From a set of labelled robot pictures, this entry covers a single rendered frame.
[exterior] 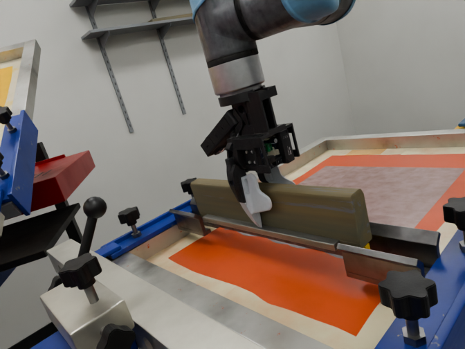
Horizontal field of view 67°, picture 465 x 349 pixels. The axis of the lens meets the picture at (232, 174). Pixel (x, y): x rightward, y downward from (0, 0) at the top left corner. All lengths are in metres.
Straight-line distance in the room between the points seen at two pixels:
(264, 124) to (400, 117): 4.08
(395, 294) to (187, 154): 2.62
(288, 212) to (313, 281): 0.11
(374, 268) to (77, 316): 0.33
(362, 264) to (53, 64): 2.31
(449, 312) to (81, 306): 0.36
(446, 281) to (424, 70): 3.95
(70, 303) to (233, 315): 0.19
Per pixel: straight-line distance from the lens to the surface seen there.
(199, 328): 0.37
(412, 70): 4.37
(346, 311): 0.48
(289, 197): 0.50
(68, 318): 0.42
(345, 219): 0.46
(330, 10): 0.45
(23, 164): 0.90
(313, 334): 0.46
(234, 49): 0.49
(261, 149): 0.48
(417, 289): 0.33
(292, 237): 0.52
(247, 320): 0.44
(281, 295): 0.53
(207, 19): 0.50
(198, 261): 0.68
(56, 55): 2.56
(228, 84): 0.49
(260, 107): 0.48
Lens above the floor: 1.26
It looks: 15 degrees down
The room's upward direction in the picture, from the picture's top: 16 degrees counter-clockwise
